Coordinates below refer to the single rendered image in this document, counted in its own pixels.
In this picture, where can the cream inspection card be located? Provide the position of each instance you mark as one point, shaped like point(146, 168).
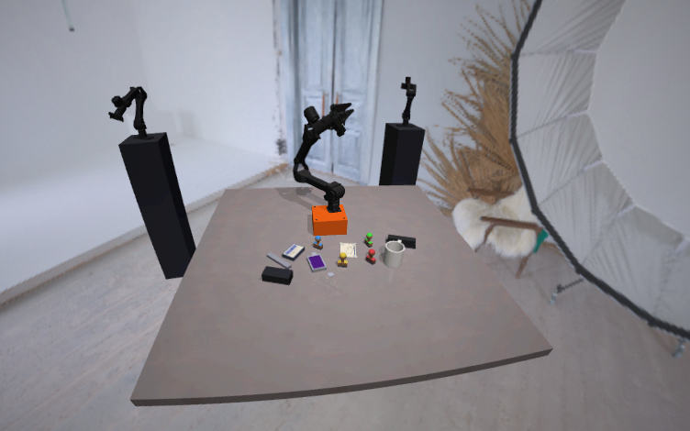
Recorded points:
point(349, 249)

